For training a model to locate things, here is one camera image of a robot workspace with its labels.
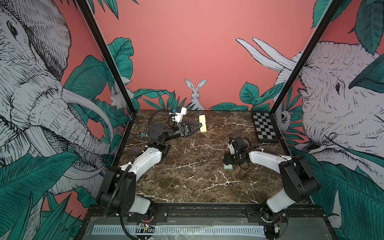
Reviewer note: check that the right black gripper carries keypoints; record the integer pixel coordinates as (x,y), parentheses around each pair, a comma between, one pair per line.
(227,159)

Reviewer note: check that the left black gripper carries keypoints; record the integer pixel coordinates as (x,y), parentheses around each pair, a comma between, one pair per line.
(184,130)

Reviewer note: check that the tan box base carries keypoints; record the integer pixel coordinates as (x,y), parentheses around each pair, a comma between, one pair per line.
(202,120)

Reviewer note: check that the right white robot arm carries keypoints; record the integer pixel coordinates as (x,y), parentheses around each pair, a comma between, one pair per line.
(298,179)

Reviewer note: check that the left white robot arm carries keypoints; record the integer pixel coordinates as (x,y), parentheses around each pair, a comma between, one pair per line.
(118,190)

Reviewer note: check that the black white checkerboard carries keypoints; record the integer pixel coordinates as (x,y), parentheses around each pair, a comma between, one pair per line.
(264,127)

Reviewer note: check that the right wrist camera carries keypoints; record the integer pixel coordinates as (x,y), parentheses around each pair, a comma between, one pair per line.
(233,146)

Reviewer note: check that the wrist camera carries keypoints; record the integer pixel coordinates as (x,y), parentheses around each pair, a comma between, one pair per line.
(233,146)
(179,112)

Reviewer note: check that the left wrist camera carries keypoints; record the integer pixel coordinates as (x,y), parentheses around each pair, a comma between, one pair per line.
(179,112)

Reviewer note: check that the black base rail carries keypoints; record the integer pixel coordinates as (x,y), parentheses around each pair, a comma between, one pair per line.
(254,213)

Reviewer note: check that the white slotted cable duct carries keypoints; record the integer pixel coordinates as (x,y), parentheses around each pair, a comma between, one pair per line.
(175,230)

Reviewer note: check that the right black frame post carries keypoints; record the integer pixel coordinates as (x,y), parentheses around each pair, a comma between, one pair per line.
(325,20)

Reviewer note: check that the black frame post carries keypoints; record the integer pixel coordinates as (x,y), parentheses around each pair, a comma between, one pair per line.
(97,34)
(325,20)

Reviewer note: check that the left black frame post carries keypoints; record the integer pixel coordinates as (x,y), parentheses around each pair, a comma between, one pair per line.
(97,34)

